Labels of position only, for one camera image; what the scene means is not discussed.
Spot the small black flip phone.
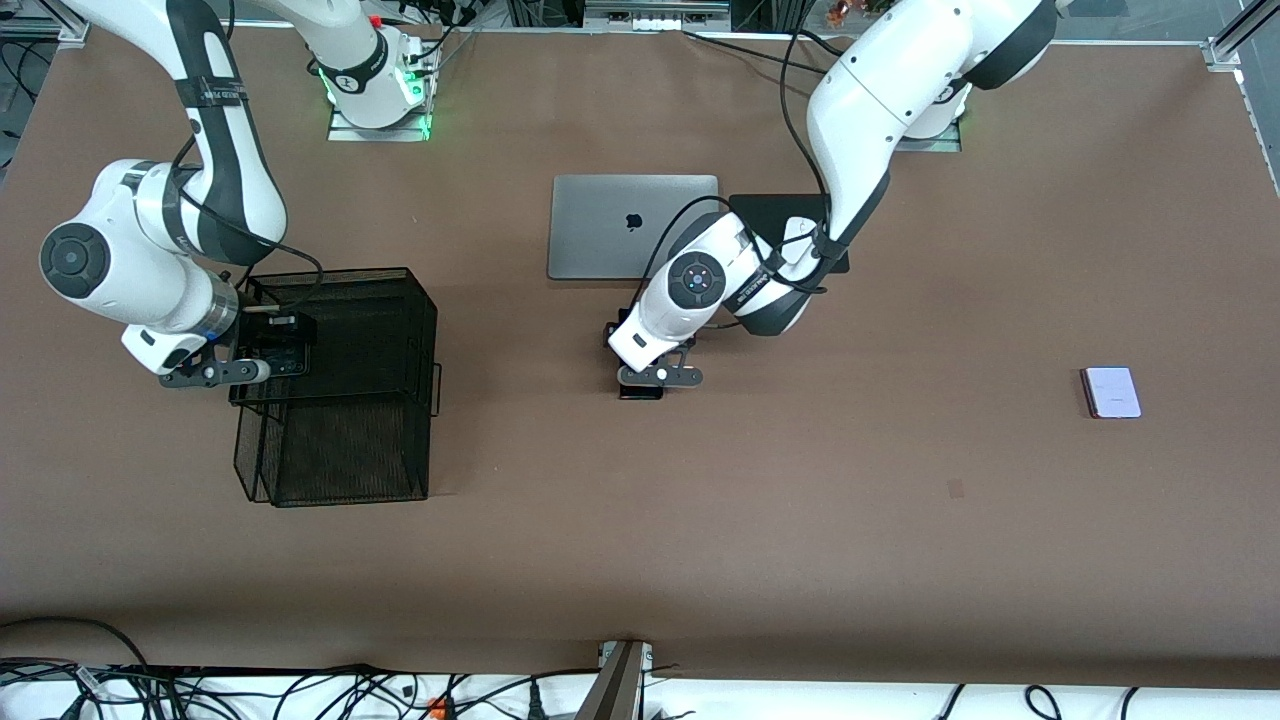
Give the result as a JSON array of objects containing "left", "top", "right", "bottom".
[{"left": 258, "top": 345, "right": 313, "bottom": 380}]

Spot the long black smartphone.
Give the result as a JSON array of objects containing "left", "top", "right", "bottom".
[{"left": 606, "top": 308, "right": 664, "bottom": 402}]

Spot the lavender flip phone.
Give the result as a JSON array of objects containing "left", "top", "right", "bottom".
[{"left": 1080, "top": 367, "right": 1143, "bottom": 420}]

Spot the black mouse pad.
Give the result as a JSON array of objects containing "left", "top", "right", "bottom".
[{"left": 728, "top": 193, "right": 851, "bottom": 276}]

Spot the silver closed laptop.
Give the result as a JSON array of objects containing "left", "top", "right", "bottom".
[{"left": 547, "top": 174, "right": 722, "bottom": 281}]

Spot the grey power strip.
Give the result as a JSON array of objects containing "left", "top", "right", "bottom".
[{"left": 584, "top": 0, "right": 733, "bottom": 32}]

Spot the black power strip bar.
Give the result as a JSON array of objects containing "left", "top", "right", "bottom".
[{"left": 120, "top": 663, "right": 373, "bottom": 682}]

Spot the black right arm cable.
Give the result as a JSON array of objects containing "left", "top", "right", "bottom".
[{"left": 172, "top": 130, "right": 326, "bottom": 313}]

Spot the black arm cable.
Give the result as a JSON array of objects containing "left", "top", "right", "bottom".
[
  {"left": 638, "top": 28, "right": 836, "bottom": 301},
  {"left": 172, "top": 130, "right": 326, "bottom": 313}
]

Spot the black wire mesh basket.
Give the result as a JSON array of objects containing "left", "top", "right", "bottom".
[{"left": 229, "top": 266, "right": 443, "bottom": 508}]

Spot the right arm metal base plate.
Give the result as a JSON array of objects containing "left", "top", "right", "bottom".
[{"left": 328, "top": 40, "right": 433, "bottom": 143}]

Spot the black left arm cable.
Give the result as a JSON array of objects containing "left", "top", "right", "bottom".
[{"left": 638, "top": 28, "right": 836, "bottom": 301}]

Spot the black cable on table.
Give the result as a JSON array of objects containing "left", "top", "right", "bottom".
[{"left": 683, "top": 30, "right": 831, "bottom": 75}]

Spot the grey metal camera mount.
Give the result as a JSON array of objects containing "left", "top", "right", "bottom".
[{"left": 575, "top": 640, "right": 656, "bottom": 720}]

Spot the aluminium frame bar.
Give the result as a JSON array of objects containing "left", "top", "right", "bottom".
[
  {"left": 1204, "top": 0, "right": 1280, "bottom": 197},
  {"left": 0, "top": 12, "right": 91, "bottom": 47}
]

